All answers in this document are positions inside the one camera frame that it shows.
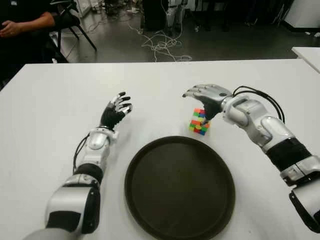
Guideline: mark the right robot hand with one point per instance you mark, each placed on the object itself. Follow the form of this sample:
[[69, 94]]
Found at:
[[212, 95]]

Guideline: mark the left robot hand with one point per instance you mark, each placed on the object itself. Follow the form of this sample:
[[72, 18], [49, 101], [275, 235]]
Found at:
[[111, 116]]

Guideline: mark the multicoloured Rubik's cube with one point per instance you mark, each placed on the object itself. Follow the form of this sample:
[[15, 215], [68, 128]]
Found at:
[[196, 125]]

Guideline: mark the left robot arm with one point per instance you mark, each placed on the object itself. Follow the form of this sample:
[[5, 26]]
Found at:
[[96, 141]]

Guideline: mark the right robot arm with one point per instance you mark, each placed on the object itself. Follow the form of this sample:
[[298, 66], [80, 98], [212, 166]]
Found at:
[[250, 112]]

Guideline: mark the dark round plate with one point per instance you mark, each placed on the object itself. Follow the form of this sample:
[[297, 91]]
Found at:
[[180, 190]]

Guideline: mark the white power adapter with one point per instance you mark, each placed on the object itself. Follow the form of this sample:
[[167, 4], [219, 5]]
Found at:
[[197, 29]]

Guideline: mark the dark equipment rack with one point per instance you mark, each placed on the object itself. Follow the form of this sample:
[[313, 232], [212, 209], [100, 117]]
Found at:
[[212, 12]]

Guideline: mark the white power strip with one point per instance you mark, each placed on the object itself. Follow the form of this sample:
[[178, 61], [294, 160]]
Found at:
[[140, 31]]

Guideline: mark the white humanoid robot legs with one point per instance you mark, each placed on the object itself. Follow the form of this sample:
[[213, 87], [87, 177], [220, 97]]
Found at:
[[171, 15]]

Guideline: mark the black cabinet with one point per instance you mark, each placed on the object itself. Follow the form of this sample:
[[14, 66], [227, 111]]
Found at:
[[155, 15]]

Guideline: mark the white side table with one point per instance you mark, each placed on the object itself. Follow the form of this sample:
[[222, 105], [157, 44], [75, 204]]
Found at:
[[310, 55]]

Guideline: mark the black folding chair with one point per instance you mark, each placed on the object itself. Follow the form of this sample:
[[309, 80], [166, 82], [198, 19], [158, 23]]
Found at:
[[67, 20]]

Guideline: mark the white display cabinet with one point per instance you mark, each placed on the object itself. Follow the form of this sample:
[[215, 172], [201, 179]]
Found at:
[[83, 7]]

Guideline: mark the seated person in black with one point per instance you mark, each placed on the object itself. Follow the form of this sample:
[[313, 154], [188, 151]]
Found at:
[[15, 50]]

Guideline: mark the small white floor object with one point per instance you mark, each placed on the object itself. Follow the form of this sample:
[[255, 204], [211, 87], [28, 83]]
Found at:
[[317, 34]]

